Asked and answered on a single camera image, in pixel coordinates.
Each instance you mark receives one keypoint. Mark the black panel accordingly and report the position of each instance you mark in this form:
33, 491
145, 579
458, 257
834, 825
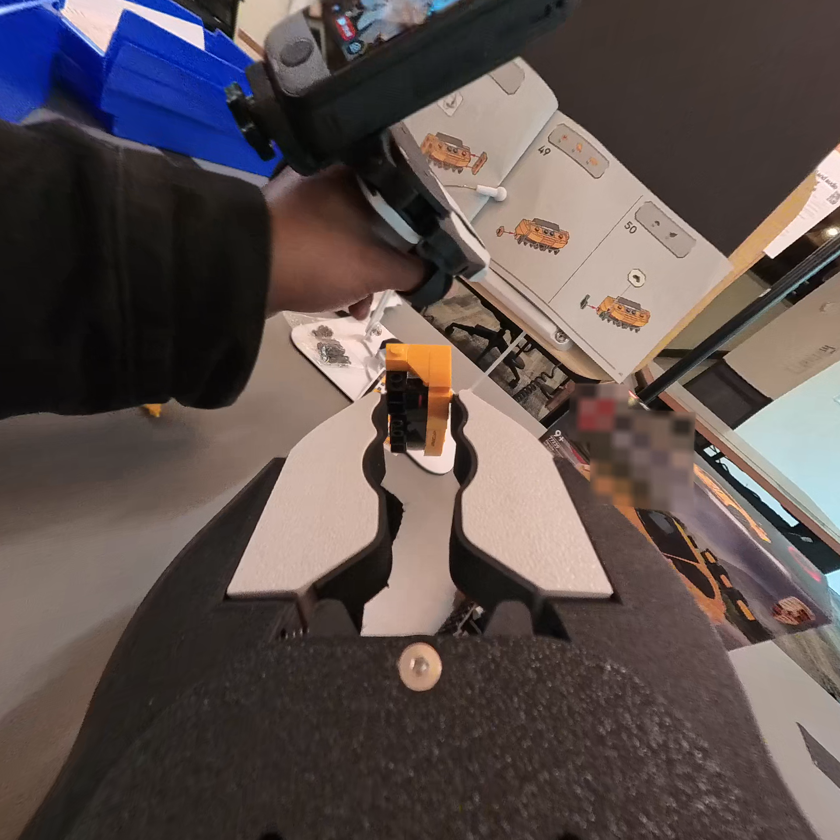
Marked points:
689, 98

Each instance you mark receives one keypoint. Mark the clear bag of black parts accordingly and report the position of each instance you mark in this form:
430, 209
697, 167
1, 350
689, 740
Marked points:
331, 348

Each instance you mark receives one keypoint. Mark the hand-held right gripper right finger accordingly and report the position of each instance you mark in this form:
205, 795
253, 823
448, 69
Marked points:
531, 518

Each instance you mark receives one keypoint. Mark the orange lego slope brick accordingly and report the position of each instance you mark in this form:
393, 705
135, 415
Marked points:
152, 411

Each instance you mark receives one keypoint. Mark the blue plastic bin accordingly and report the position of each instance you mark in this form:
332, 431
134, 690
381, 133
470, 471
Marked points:
164, 98
39, 59

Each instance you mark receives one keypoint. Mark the black pole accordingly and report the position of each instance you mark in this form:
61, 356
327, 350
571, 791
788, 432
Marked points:
741, 321

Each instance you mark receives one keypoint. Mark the person's left hand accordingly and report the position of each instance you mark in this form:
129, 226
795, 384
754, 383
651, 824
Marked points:
315, 249

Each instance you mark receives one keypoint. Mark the white printed paper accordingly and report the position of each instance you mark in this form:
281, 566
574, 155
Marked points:
807, 210

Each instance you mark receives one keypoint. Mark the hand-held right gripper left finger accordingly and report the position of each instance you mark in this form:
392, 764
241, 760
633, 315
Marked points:
308, 518

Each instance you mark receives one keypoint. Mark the book stand with white base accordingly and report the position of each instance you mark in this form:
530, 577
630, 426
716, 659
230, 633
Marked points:
741, 275

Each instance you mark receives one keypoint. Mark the person's left forearm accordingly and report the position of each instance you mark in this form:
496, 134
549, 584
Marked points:
131, 275

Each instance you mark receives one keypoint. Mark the black office chair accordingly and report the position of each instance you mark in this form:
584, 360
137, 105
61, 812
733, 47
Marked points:
485, 338

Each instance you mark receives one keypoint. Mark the lego instruction booklet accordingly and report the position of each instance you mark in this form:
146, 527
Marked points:
590, 197

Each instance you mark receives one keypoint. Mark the orange and black lego assembly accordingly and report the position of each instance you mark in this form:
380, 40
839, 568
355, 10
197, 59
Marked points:
426, 374

